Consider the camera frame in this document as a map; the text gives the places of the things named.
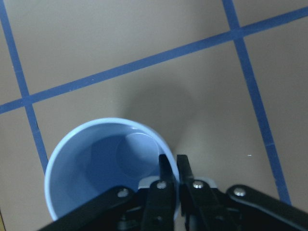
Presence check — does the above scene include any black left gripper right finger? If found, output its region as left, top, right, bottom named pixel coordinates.
left=177, top=154, right=240, bottom=231

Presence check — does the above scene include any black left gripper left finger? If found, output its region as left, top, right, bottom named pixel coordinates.
left=141, top=154, right=176, bottom=231

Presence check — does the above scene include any light blue plastic cup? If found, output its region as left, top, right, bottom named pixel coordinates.
left=44, top=117, right=179, bottom=220

